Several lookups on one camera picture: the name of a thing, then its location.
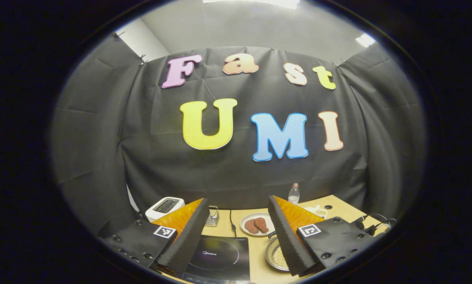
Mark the round white plate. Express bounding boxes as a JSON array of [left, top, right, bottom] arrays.
[[240, 213, 276, 237]]

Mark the steel pot with black handles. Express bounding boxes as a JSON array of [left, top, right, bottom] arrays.
[[265, 231, 300, 272]]

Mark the white divided dish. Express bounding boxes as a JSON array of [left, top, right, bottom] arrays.
[[304, 205, 328, 219]]

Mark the metal wire basket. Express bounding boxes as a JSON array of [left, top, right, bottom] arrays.
[[205, 205, 220, 227]]

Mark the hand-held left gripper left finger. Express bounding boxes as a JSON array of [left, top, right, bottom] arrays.
[[104, 197, 210, 275]]

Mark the pile of soybeans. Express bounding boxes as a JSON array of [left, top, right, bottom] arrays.
[[273, 248, 288, 267]]

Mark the bundle of black cables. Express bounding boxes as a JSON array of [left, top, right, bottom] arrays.
[[352, 213, 396, 237]]

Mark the clear plastic water bottle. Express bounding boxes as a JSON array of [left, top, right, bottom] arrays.
[[288, 183, 301, 206]]

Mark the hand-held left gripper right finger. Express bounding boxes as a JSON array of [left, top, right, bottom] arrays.
[[268, 195, 375, 277]]

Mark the white toaster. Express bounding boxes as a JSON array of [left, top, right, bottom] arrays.
[[145, 196, 186, 222]]

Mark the small ceiling light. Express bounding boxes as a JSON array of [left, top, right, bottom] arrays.
[[356, 34, 376, 48]]

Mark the large ceiling light panel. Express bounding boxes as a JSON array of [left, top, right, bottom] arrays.
[[202, 0, 300, 9]]

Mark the black backdrop cloth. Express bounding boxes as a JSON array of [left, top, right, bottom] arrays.
[[51, 32, 428, 237]]

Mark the black induction cooktop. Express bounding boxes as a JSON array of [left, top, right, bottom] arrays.
[[177, 235, 251, 282]]

